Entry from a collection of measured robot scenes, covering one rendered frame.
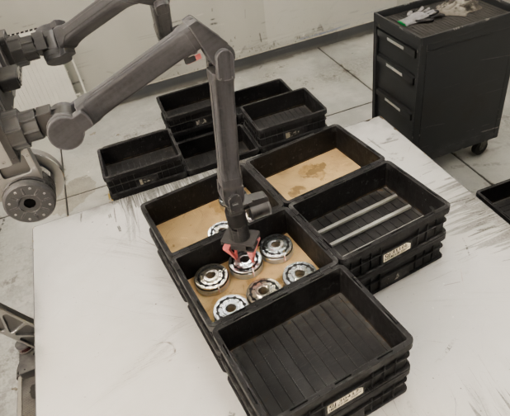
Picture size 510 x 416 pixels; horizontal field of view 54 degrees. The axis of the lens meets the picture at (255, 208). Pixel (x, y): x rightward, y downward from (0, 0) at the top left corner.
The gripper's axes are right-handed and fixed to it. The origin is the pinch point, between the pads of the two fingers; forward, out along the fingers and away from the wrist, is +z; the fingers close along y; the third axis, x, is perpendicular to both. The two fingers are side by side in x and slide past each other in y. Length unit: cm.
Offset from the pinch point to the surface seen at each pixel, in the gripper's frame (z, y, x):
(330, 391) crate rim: -6, -34, 40
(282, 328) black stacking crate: 4.2, -16.9, 19.5
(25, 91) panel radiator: 52, 250, -182
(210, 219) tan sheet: 4.2, 19.4, -18.6
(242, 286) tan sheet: 4.1, -1.1, 7.4
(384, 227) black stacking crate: 4.1, -38.3, -24.7
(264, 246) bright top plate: 0.9, -4.2, -6.6
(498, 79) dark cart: 34, -82, -185
